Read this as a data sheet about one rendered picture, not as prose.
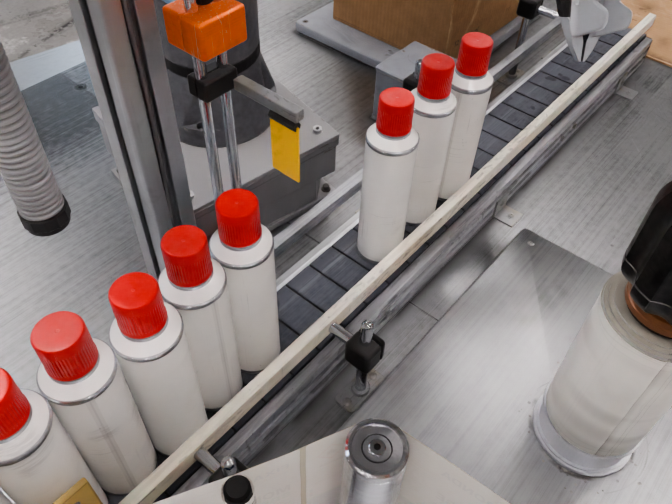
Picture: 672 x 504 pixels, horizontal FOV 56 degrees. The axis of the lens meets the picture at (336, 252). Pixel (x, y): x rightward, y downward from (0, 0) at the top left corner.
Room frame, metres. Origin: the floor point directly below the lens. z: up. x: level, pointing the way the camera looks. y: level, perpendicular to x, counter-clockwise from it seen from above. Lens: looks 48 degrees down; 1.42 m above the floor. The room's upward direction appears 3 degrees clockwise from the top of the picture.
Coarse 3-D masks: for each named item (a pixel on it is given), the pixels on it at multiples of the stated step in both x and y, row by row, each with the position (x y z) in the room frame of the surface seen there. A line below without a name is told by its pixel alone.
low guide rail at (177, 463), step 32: (640, 32) 0.96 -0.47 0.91; (608, 64) 0.87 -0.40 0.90; (576, 96) 0.78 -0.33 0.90; (352, 288) 0.40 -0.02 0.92; (320, 320) 0.36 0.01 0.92; (288, 352) 0.32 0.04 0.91; (256, 384) 0.29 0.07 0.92; (224, 416) 0.25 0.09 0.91; (192, 448) 0.22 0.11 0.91; (160, 480) 0.20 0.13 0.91
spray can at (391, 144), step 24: (384, 96) 0.49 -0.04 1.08; (408, 96) 0.49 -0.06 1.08; (384, 120) 0.48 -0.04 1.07; (408, 120) 0.48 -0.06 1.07; (384, 144) 0.47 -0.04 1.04; (408, 144) 0.47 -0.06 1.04; (384, 168) 0.47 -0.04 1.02; (408, 168) 0.47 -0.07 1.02; (384, 192) 0.47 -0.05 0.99; (408, 192) 0.48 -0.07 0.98; (360, 216) 0.48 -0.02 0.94; (384, 216) 0.47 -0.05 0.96; (360, 240) 0.48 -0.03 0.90; (384, 240) 0.47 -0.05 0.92
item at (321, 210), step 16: (544, 32) 0.85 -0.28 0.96; (528, 48) 0.80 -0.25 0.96; (496, 64) 0.76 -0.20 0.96; (512, 64) 0.77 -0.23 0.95; (352, 176) 0.52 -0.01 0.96; (336, 192) 0.49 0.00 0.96; (352, 192) 0.50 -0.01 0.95; (320, 208) 0.47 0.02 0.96; (336, 208) 0.48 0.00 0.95; (304, 224) 0.44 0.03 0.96; (288, 240) 0.42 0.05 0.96
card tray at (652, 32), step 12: (624, 0) 1.23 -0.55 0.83; (636, 0) 1.23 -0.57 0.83; (648, 0) 1.23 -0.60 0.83; (660, 0) 1.23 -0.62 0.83; (636, 12) 1.18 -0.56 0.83; (648, 12) 1.18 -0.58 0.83; (660, 12) 1.18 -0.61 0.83; (636, 24) 1.13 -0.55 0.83; (660, 24) 1.14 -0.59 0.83; (648, 36) 1.09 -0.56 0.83; (660, 36) 1.09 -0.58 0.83; (660, 48) 1.05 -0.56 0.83; (660, 60) 1.01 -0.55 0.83
